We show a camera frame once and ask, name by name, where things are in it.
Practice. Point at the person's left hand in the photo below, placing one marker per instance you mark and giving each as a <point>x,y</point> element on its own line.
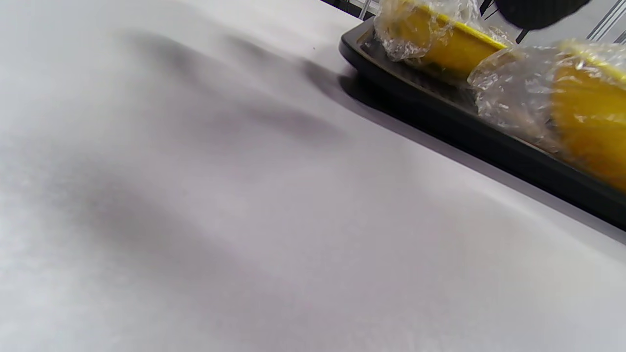
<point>538,12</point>

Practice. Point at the yellow plastic bowl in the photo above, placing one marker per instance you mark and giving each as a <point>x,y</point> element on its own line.
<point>592,122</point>
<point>459,49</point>

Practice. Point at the black plastic tray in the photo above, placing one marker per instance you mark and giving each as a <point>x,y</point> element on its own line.
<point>440,112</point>

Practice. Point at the clear plastic food cover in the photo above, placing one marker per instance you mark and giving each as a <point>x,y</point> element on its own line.
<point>406,34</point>
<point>513,93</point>

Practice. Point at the white desk aluminium legs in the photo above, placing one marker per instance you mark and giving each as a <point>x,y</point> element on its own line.
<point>609,24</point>

